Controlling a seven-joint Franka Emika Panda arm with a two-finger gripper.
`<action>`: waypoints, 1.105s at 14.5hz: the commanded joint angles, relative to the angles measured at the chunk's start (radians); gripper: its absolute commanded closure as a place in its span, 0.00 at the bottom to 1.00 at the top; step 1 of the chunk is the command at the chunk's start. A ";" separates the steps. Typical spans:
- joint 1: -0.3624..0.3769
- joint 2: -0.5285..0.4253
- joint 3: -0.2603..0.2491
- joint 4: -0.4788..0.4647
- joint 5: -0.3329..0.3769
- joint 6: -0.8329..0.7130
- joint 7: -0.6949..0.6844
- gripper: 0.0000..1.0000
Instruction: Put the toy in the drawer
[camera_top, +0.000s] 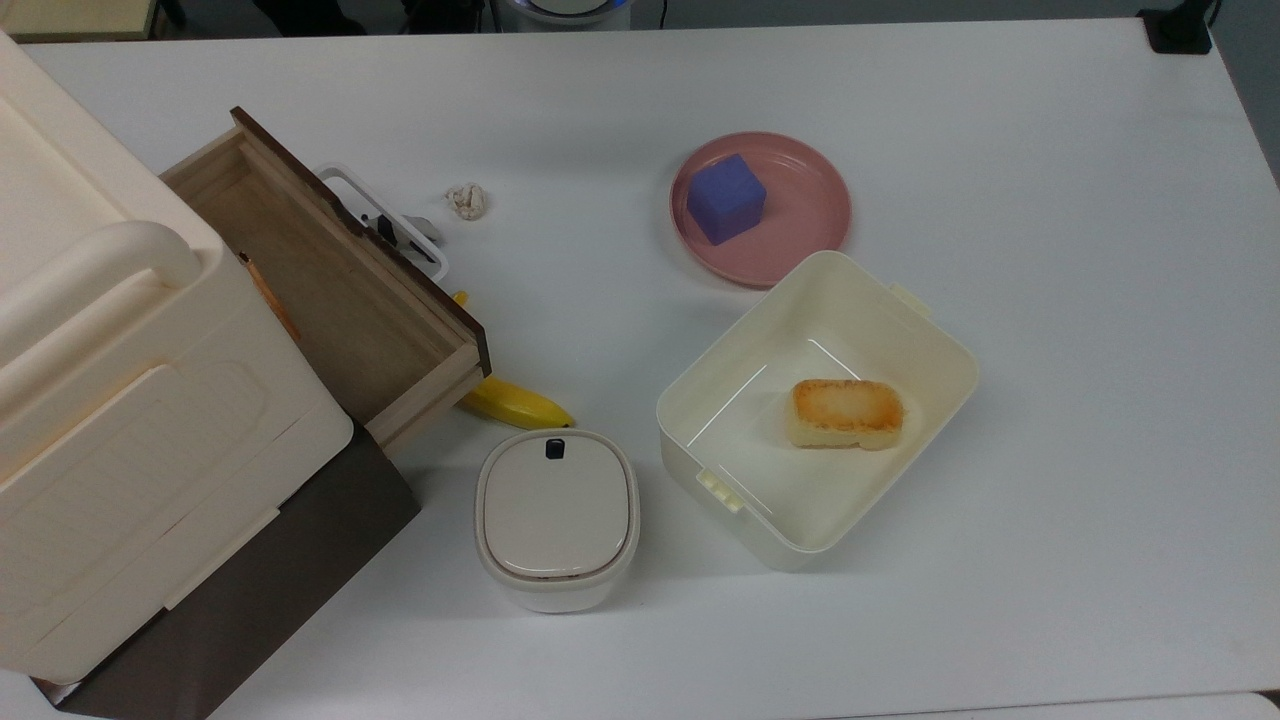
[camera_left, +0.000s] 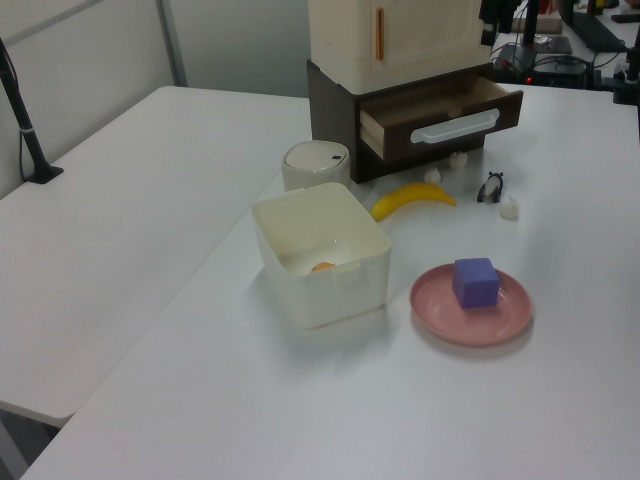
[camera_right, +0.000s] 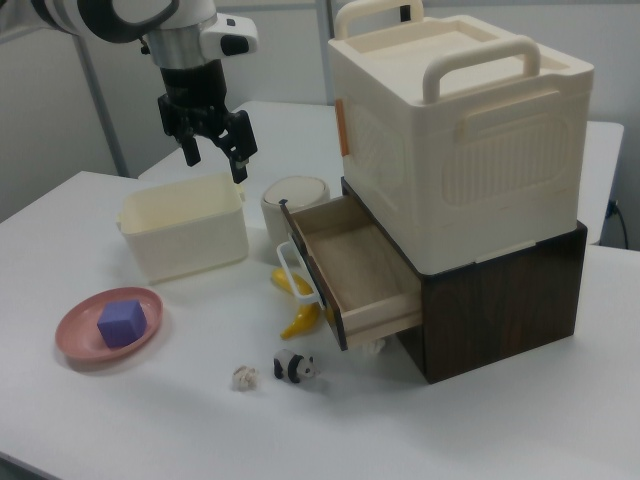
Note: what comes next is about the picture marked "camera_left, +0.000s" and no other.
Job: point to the yellow toy banana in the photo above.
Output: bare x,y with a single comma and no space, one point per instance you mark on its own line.
400,200

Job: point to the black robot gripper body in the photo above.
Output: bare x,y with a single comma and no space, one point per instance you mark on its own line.
497,9

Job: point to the pink plastic plate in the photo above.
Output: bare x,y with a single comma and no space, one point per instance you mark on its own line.
450,320

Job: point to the small white popcorn toy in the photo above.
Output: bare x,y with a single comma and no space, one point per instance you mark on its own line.
509,209
433,175
457,160

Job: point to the black clamped pole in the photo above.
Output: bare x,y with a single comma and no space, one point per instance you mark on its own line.
22,120

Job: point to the cream open plastic box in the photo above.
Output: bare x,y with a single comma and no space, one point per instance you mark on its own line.
330,300

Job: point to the black laptop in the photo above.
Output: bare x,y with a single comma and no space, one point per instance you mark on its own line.
597,30

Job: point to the small orange object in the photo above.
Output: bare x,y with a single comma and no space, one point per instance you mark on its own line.
322,267

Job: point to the grey metal partition post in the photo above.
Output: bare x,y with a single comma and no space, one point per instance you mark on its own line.
172,40

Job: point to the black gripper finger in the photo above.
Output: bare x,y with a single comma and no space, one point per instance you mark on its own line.
506,22
486,37

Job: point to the black table clamp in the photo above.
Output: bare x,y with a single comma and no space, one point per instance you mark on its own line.
627,82

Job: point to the black electronics box red light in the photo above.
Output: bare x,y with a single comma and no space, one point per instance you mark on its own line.
557,72

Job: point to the purple cube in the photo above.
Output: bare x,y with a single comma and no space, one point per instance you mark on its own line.
475,287

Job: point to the small white trash can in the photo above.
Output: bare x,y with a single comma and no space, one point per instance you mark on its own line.
315,165

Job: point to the dark brown drawer unit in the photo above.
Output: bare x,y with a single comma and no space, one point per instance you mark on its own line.
330,110

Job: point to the black and white panda toy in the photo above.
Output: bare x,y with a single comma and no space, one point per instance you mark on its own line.
491,189

